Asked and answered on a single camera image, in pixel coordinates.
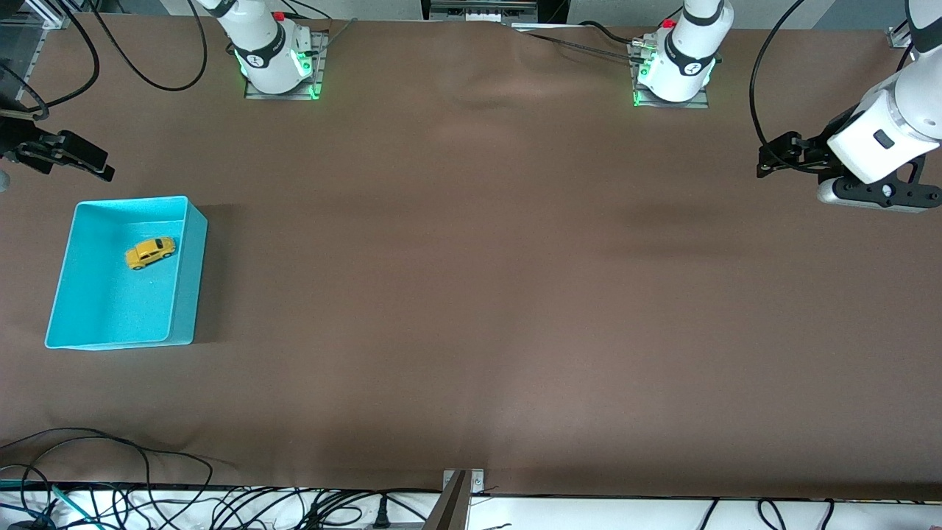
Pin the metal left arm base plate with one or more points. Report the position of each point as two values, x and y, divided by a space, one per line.
684 104

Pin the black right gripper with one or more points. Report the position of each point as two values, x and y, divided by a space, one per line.
16 138

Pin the black power plug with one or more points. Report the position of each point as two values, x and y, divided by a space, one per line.
381 515

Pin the short aluminium frame profile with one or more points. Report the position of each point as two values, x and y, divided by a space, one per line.
899 35

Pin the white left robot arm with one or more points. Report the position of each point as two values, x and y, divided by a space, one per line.
692 51

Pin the aluminium frame rack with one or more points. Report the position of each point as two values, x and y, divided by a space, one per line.
18 44

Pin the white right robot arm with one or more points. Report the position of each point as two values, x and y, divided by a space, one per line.
265 51

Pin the white bench ledge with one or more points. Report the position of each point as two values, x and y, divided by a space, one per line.
589 515

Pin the yellow beetle toy car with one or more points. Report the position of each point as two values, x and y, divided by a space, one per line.
150 252

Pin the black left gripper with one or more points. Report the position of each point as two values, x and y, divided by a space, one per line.
815 149

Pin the dark metal rack fixture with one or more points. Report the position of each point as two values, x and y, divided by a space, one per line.
478 11

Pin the grey aluminium post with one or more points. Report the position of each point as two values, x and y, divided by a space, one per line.
450 508

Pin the teal plastic storage bin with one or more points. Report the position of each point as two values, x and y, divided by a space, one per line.
118 294

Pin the metal mounting bracket plate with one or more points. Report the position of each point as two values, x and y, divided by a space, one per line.
477 482

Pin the brown table cover sheet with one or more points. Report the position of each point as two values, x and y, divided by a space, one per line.
471 294

